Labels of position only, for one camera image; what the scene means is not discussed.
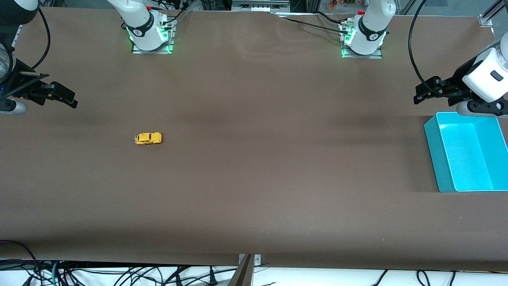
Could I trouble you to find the yellow toy beetle car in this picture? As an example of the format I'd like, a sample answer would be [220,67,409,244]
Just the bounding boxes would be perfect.
[134,132,162,145]

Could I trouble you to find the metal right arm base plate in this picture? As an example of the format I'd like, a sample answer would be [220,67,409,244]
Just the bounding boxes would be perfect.
[131,17,175,54]

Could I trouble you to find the black tangled floor cables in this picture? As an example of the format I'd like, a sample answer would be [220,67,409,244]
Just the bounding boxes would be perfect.
[60,265,239,286]

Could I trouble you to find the black looped floor cable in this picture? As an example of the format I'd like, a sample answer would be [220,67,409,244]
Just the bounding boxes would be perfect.
[0,240,42,286]

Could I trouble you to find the turquoise plastic bin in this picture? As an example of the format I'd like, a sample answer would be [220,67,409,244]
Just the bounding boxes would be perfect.
[423,112,508,193]

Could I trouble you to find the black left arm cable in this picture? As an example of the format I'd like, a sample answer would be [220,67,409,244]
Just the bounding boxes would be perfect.
[408,0,457,99]

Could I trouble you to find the colourful background clutter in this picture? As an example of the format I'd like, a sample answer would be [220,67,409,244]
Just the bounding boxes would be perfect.
[327,0,369,11]

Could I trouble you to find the dark angled support strut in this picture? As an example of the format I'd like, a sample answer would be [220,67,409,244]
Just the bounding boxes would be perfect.
[228,254,255,286]

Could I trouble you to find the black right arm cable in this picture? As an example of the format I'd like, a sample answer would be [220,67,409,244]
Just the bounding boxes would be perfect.
[31,7,51,70]

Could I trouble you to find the grey power strip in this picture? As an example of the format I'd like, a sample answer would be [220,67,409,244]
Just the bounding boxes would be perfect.
[231,0,291,12]

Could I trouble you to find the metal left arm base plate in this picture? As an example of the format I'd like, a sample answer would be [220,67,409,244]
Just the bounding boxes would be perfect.
[340,21,384,60]

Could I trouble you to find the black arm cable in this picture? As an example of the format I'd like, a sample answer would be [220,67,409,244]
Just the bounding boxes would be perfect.
[31,7,51,70]
[408,0,457,99]

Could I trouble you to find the aluminium corner bracket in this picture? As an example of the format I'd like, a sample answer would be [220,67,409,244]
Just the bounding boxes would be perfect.
[478,0,508,27]

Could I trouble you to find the black base power cable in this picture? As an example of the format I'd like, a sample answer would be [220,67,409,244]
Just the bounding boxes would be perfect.
[272,11,350,35]

